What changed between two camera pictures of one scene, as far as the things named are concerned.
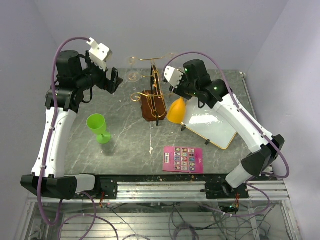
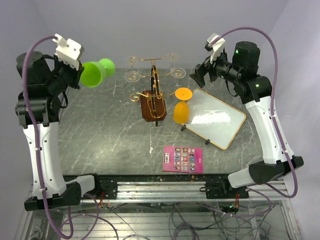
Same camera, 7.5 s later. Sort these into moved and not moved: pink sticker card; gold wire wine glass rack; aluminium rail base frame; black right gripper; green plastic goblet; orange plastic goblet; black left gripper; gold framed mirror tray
Moved: black right gripper; green plastic goblet; orange plastic goblet; black left gripper
Not moved: gold wire wine glass rack; gold framed mirror tray; pink sticker card; aluminium rail base frame
